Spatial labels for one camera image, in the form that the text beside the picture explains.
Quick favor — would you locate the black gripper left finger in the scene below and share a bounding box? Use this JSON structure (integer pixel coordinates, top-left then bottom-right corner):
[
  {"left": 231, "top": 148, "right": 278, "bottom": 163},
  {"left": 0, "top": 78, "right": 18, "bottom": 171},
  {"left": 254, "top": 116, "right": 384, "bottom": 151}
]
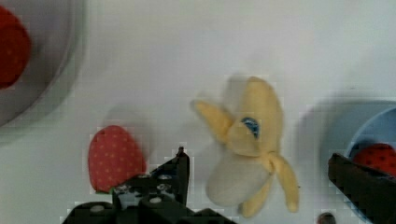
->
[{"left": 62, "top": 147, "right": 236, "bottom": 224}]

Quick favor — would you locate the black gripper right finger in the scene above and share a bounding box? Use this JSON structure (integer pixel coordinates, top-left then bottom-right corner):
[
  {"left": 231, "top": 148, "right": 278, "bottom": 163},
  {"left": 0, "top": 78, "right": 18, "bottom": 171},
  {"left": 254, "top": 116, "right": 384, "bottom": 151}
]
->
[{"left": 328, "top": 153, "right": 396, "bottom": 224}]

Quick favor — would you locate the yellow plush banana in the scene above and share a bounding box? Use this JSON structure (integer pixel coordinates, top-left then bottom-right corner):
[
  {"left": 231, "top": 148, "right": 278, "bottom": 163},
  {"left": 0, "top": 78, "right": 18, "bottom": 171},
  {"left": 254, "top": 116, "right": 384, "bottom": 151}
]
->
[{"left": 193, "top": 77, "right": 300, "bottom": 217}]

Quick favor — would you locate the red strawberry in bowl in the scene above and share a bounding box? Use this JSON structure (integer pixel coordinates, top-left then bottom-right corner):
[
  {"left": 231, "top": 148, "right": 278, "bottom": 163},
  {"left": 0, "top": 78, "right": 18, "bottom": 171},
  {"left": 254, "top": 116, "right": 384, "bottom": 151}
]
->
[{"left": 353, "top": 143, "right": 396, "bottom": 176}]

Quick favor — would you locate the pink plush strawberry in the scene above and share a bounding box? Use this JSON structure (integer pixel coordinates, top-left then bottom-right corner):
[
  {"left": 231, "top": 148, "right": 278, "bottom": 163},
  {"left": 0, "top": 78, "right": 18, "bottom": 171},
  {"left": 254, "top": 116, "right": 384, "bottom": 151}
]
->
[{"left": 88, "top": 125, "right": 147, "bottom": 193}]

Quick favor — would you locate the blue bowl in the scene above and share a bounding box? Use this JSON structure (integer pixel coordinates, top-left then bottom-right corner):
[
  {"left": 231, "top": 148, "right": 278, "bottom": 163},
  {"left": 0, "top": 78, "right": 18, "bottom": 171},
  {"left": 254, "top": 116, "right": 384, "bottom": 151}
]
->
[{"left": 346, "top": 108, "right": 396, "bottom": 159}]

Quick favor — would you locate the grey round plate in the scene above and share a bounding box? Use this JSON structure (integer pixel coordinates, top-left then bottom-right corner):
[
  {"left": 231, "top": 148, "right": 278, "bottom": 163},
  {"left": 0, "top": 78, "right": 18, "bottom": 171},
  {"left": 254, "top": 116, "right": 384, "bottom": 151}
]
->
[{"left": 0, "top": 0, "right": 86, "bottom": 125}]

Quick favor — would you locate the red ketchup bottle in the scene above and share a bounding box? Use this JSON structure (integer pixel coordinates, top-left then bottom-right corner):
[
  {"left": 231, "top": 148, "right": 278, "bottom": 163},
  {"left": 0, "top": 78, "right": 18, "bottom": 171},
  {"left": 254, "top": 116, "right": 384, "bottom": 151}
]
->
[{"left": 0, "top": 7, "right": 32, "bottom": 89}]

